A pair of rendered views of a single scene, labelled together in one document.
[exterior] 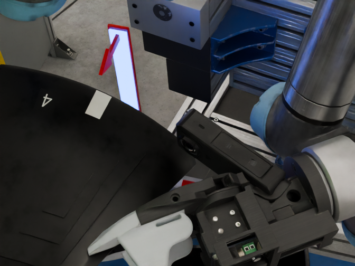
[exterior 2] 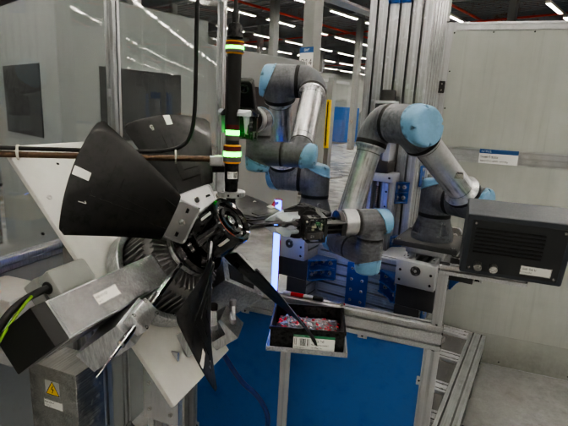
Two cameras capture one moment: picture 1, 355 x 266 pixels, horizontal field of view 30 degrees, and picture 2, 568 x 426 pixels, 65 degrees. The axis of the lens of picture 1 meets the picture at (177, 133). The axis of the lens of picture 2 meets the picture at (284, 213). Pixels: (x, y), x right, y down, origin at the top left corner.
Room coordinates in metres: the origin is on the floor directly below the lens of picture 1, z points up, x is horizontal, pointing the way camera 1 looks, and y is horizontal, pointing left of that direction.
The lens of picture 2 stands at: (-0.90, 0.04, 1.47)
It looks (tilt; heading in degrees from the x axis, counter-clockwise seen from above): 13 degrees down; 0
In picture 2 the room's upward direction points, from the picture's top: 3 degrees clockwise
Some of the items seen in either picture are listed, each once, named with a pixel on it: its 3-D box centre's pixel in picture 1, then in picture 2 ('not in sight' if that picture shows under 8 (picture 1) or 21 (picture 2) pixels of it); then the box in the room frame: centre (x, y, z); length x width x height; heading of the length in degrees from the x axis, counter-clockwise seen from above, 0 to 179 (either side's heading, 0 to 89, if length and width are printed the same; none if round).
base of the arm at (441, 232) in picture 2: not in sight; (433, 225); (0.71, -0.52, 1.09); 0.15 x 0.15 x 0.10
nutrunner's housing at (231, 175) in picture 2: not in sight; (232, 111); (0.20, 0.17, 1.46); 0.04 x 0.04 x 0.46
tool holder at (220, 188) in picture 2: not in sight; (227, 176); (0.20, 0.18, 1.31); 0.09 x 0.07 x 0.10; 105
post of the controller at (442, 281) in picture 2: not in sight; (440, 294); (0.37, -0.45, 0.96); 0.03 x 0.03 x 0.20; 70
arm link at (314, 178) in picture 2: not in sight; (314, 177); (0.96, -0.08, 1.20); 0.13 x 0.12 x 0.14; 80
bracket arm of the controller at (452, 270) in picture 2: not in sight; (481, 274); (0.33, -0.54, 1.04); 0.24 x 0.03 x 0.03; 70
